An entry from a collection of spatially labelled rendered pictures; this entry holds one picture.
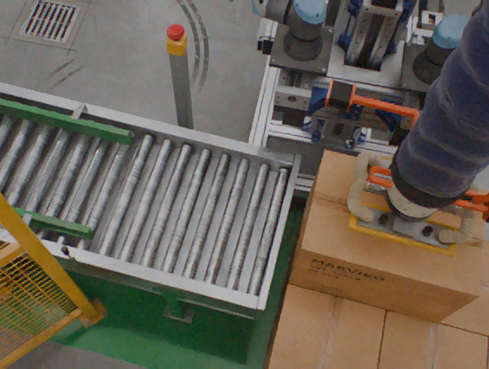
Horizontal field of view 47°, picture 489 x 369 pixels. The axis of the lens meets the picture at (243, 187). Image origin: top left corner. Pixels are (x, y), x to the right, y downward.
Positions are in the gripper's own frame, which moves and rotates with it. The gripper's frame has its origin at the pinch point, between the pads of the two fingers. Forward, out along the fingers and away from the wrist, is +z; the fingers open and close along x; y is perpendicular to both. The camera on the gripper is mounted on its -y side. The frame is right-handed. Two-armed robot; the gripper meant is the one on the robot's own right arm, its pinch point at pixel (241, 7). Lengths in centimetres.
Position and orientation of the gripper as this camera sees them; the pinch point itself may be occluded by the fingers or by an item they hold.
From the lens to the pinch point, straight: 169.9
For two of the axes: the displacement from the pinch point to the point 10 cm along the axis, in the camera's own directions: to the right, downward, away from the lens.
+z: -0.3, 4.3, 9.0
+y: 5.7, -7.3, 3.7
